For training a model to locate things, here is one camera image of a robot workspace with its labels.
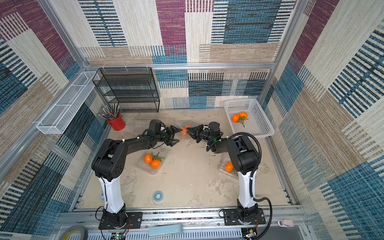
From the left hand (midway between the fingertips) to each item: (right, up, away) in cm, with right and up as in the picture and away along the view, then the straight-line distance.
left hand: (183, 133), depth 95 cm
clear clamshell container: (-16, -13, +2) cm, 21 cm away
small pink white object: (+48, -39, -26) cm, 67 cm away
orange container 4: (+1, +2, -3) cm, 4 cm away
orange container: (-21, -14, -6) cm, 26 cm away
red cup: (-47, +6, +11) cm, 48 cm away
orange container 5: (+26, -18, -10) cm, 33 cm away
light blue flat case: (-7, -42, -26) cm, 50 cm away
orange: (+36, +11, +13) cm, 40 cm away
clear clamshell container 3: (+25, -15, -2) cm, 30 cm away
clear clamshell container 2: (+2, -2, -3) cm, 4 cm away
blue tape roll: (-12, -32, -14) cm, 37 cm away
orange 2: (+42, +13, +14) cm, 46 cm away
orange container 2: (-16, -17, -8) cm, 24 cm away
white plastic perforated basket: (+52, +7, +14) cm, 54 cm away
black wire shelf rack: (-38, +31, +15) cm, 51 cm away
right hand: (+2, +3, -2) cm, 4 cm away
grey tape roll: (-44, -43, -25) cm, 66 cm away
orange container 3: (+4, +5, +6) cm, 9 cm away
